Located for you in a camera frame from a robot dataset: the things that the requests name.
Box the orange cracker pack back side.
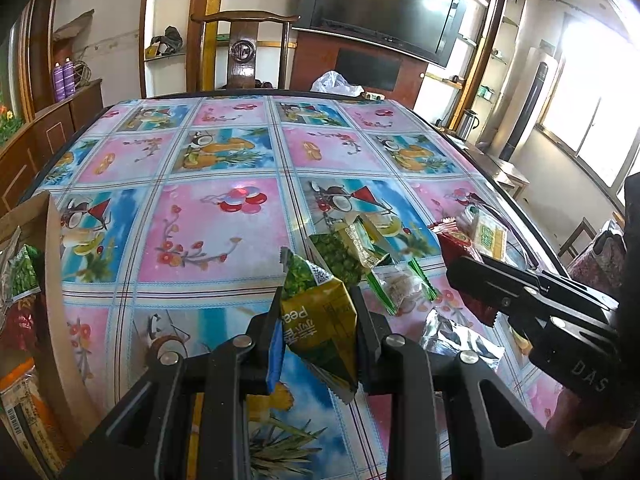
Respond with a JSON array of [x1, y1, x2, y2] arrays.
[[1, 358, 72, 479]]

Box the white floor air conditioner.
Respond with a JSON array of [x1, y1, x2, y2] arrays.
[[488, 48, 559, 162]]

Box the white plastic bag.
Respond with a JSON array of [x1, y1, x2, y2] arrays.
[[310, 70, 364, 98]]

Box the green pea bag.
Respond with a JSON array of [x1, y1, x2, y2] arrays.
[[309, 214, 400, 288]]

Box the colourful fruit print tablecloth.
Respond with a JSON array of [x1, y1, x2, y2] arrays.
[[19, 91, 569, 480]]

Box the person's right hand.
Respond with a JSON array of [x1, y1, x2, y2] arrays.
[[546, 388, 638, 470]]

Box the purple bottle left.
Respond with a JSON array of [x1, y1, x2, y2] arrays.
[[51, 63, 66, 102]]

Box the flower mural glass panel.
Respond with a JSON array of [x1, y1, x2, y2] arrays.
[[0, 18, 25, 146]]

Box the steel electric kettle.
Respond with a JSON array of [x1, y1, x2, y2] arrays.
[[456, 110, 480, 141]]

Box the yellow green pea packet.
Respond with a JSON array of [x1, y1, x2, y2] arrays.
[[280, 247, 358, 404]]

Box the wooden chair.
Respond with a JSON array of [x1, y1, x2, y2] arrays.
[[191, 10, 300, 90]]

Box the wooden side cabinet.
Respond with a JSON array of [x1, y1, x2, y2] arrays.
[[0, 79, 103, 216]]

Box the clear round biscuit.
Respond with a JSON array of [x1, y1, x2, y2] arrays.
[[367, 258, 438, 315]]

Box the purple bottle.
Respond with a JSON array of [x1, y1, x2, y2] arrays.
[[51, 63, 66, 102], [62, 58, 76, 99]]

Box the wooden side table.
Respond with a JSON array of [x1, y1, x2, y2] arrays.
[[446, 133, 529, 200]]

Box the silver foil snack bag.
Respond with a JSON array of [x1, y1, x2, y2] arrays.
[[419, 309, 504, 372]]

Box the purple bottle right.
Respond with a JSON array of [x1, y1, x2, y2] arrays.
[[62, 58, 76, 99]]

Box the red triangle snack packet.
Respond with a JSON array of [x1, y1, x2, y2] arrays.
[[1, 294, 40, 351]]

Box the black flat television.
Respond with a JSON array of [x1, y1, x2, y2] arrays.
[[294, 0, 465, 66]]

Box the brown cardboard box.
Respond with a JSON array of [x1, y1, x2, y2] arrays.
[[1, 192, 100, 452]]

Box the green pea triangle packet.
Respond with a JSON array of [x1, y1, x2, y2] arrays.
[[10, 244, 44, 302]]

